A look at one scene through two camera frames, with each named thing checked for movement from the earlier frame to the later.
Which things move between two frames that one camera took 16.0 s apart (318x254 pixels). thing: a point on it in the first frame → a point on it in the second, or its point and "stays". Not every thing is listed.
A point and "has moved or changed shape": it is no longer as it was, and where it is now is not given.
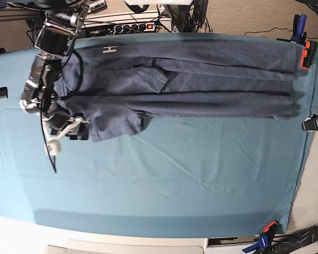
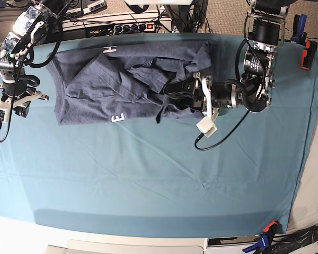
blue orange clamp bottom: [264, 240] stays
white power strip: [118, 26] stays
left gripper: [75, 126] → [21, 104]
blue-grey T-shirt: [111, 84] has moved or changed shape
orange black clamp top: [308, 53] stays
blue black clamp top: [299, 36] stays
